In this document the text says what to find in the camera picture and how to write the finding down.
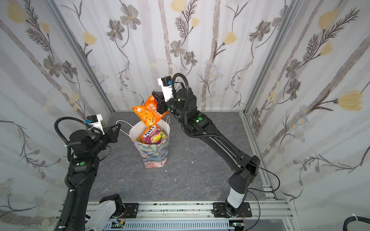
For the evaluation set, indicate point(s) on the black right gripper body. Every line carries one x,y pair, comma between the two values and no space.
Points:
161,103

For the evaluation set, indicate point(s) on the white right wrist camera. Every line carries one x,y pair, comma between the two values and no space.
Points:
166,86

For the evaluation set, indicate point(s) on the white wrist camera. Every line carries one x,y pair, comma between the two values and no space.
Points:
96,122
166,86

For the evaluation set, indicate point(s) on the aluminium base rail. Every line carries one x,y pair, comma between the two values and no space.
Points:
255,214

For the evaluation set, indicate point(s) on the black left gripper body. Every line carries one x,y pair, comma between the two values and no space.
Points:
108,137

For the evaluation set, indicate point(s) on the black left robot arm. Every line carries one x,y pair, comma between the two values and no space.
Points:
83,148

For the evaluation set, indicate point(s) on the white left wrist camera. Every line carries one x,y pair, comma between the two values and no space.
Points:
96,122

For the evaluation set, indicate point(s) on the floral white paper bag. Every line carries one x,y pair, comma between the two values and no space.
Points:
153,155

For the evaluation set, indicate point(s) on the orange corn chips bag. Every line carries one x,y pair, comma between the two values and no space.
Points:
148,113

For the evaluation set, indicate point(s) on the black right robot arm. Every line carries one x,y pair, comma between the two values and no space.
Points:
177,98

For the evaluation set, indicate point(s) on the pink-yellow Fox's candy bag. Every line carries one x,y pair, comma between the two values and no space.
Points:
152,135

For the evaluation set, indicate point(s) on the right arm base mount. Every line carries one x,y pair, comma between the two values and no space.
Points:
233,207

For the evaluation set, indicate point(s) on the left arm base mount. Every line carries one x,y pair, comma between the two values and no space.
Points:
110,207

